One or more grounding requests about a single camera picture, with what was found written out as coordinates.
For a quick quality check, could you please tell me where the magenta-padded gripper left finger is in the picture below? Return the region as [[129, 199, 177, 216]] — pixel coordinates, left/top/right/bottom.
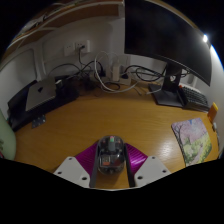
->
[[53, 142, 101, 189]]

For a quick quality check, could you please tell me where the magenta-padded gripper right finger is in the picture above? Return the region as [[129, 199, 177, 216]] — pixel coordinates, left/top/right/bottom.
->
[[123, 142, 172, 188]]

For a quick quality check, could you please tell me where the transparent computer mouse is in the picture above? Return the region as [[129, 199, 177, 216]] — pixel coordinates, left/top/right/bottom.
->
[[97, 134, 126, 176]]

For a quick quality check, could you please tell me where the cherry blossom print mouse pad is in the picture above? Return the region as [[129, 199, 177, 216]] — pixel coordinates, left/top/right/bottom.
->
[[171, 117, 213, 168]]

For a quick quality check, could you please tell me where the black flat box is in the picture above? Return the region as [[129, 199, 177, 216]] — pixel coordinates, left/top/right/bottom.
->
[[7, 75, 81, 132]]

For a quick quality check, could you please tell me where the silver mini computer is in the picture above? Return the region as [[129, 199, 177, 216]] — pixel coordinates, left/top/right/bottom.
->
[[25, 77, 58, 112]]

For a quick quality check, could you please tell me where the black keyboard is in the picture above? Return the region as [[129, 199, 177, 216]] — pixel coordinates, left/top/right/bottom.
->
[[178, 83, 211, 113]]

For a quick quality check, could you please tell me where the white power strip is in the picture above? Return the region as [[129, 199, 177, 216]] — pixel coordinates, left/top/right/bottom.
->
[[89, 64, 132, 86]]

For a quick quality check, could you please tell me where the black computer monitor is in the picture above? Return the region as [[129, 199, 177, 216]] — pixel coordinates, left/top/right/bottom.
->
[[123, 0, 213, 108]]

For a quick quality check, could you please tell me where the white cable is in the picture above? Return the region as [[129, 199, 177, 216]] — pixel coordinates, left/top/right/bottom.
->
[[93, 51, 141, 94]]

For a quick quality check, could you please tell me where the black cable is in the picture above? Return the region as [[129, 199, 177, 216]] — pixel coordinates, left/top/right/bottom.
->
[[49, 49, 104, 84], [121, 64, 168, 83]]

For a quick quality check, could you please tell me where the white wall socket plate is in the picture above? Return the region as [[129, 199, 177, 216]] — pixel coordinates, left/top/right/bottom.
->
[[74, 39, 91, 54], [63, 43, 76, 56]]

